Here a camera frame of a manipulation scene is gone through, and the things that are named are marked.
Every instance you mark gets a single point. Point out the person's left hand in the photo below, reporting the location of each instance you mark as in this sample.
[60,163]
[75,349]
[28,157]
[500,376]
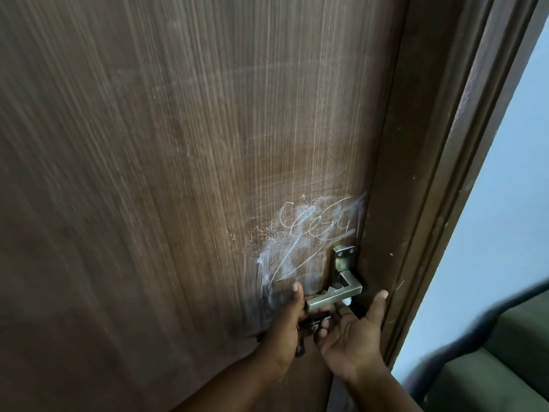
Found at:
[283,334]

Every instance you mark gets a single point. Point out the person's right hand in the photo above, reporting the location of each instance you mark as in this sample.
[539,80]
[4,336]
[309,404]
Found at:
[351,343]

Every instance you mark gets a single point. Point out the person's right thumb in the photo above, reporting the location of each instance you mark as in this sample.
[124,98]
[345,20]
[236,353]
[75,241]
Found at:
[377,311]

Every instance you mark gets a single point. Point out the person's left thumb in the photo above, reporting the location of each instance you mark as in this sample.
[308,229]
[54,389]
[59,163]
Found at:
[297,296]

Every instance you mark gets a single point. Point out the dark key bunch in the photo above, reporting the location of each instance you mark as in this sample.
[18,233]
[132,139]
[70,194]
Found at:
[316,320]

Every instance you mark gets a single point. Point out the person's left forearm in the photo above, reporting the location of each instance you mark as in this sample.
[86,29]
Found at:
[231,386]

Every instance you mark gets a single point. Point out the person's right forearm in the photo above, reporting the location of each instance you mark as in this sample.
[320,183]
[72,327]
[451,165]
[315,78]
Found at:
[381,392]

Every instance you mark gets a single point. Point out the green sofa with dark edge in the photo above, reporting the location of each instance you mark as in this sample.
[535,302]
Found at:
[493,364]

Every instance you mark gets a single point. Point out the brown wooden door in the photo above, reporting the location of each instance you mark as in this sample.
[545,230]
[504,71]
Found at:
[171,145]

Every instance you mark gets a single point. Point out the dark brown door frame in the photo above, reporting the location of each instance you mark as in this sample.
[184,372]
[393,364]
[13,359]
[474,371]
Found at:
[429,145]

